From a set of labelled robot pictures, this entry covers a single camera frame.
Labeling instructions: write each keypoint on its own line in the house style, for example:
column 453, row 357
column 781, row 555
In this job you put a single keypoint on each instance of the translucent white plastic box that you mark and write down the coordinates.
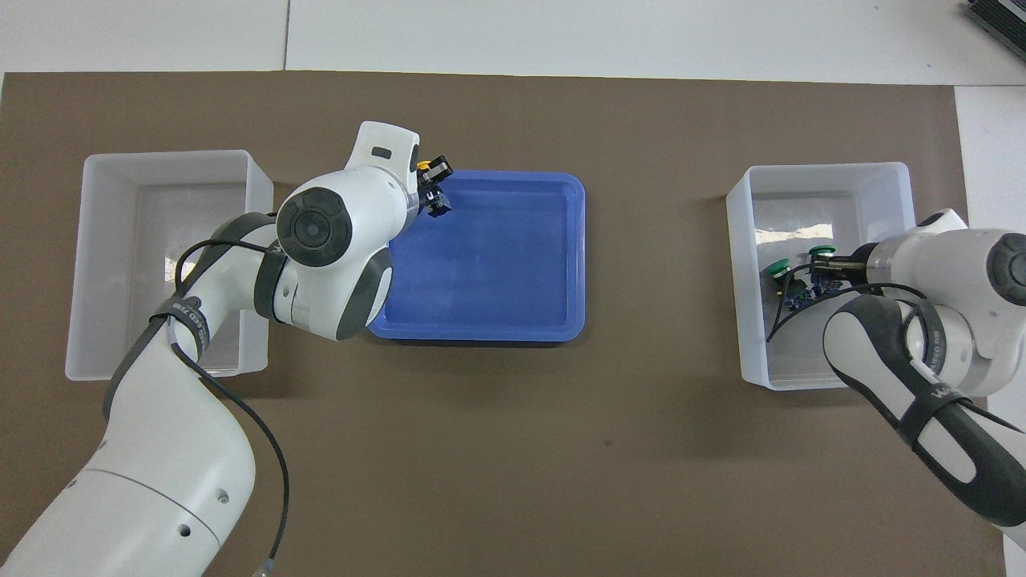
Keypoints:
column 834, row 353
column 104, row 240

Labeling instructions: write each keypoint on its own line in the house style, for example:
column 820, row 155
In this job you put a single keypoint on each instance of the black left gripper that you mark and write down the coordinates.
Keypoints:
column 427, row 196

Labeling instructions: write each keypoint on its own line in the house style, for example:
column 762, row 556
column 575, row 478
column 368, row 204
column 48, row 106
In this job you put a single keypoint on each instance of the dark grey device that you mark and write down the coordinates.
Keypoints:
column 1002, row 20

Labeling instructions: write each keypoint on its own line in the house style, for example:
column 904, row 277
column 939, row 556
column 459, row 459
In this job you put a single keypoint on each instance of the blue plastic tray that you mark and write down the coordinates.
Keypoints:
column 497, row 256

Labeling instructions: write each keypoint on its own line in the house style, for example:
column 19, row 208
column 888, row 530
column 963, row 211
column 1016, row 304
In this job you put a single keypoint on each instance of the brown paper table mat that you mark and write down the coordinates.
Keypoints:
column 513, row 449

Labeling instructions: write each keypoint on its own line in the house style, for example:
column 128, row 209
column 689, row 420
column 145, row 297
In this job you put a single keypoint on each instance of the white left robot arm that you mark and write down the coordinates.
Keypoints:
column 160, row 449

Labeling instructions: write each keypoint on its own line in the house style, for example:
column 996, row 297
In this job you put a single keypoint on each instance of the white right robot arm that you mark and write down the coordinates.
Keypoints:
column 962, row 256

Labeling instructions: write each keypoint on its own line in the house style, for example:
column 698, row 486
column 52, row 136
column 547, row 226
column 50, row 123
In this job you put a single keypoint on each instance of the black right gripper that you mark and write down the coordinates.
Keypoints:
column 856, row 264

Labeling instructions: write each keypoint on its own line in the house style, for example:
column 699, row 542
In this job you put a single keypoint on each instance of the green push button switch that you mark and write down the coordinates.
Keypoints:
column 822, row 252
column 776, row 269

